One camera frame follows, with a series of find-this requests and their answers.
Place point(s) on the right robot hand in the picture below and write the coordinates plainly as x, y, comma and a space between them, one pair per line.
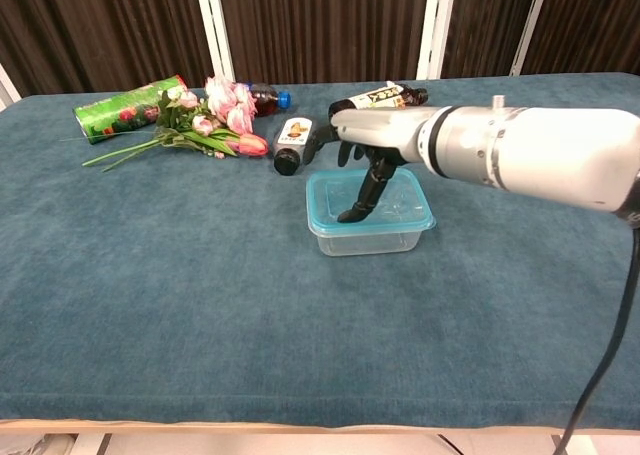
380, 130

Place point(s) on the blue plastic lid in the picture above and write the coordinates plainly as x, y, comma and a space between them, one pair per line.
400, 210

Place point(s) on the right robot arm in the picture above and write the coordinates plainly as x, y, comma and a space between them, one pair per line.
540, 150

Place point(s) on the clear plastic container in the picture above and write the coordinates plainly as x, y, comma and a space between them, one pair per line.
370, 242

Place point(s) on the brown bottle white label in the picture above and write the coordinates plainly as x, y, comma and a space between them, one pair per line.
372, 97

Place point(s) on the dark squeeze sauce bottle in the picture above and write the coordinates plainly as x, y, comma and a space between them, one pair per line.
292, 140

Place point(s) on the cola bottle blue cap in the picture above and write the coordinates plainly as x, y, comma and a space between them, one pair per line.
267, 100

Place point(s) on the dark brown corrugated panel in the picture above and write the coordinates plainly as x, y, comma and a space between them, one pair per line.
490, 25
100, 25
595, 25
325, 25

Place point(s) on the pink flower bouquet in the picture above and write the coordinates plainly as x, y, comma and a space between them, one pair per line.
225, 107

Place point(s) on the teal tablecloth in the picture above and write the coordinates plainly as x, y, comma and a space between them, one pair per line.
200, 300

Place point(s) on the green chips can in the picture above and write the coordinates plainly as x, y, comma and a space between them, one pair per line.
115, 112

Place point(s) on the white partition post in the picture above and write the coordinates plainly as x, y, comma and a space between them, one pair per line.
436, 25
7, 90
215, 25
531, 25

